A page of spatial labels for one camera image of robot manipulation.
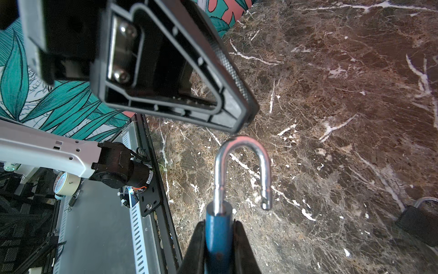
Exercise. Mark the black front mounting rail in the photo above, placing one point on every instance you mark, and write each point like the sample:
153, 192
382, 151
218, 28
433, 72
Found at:
162, 247

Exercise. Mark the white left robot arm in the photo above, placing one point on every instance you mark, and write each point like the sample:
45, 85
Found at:
57, 127

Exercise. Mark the roll of tape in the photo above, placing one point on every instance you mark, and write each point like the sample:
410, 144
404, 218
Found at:
66, 184

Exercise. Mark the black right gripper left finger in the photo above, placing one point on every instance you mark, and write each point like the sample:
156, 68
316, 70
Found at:
193, 262

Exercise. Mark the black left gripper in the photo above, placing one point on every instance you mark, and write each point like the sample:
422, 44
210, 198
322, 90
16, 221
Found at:
64, 40

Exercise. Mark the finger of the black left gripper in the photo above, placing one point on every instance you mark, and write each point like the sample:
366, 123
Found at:
165, 58

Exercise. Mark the blue padlock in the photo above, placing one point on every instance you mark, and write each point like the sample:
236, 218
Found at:
220, 212

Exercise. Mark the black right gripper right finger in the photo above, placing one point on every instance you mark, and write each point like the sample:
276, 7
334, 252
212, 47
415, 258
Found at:
244, 261

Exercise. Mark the white perforated strip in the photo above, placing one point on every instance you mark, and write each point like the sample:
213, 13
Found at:
139, 247

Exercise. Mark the dark brown padlock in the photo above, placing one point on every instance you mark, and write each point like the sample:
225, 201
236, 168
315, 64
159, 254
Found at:
419, 224

